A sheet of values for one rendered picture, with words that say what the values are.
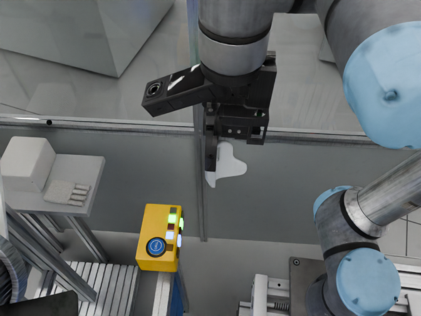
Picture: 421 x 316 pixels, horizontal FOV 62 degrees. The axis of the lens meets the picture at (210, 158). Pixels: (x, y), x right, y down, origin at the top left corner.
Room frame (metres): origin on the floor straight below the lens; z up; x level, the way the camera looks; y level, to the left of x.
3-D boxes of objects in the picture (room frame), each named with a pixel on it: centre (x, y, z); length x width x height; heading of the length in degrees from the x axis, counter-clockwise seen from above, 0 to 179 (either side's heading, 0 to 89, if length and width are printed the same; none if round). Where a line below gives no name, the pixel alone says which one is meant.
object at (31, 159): (0.70, 0.67, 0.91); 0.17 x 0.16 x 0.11; 176
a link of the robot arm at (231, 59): (0.32, -0.02, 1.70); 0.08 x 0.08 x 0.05
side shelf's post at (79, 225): (0.66, 0.59, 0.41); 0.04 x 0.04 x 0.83; 86
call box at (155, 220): (0.38, 0.14, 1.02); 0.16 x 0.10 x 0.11; 176
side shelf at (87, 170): (0.66, 0.59, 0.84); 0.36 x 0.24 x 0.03; 86
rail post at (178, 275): (0.41, 0.13, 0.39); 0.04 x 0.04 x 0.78; 86
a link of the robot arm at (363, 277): (0.20, -0.31, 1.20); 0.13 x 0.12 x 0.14; 2
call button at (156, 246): (0.33, 0.14, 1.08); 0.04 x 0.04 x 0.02
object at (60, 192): (0.60, 0.50, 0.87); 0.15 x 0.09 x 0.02; 80
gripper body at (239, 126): (0.32, -0.03, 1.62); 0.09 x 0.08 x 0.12; 86
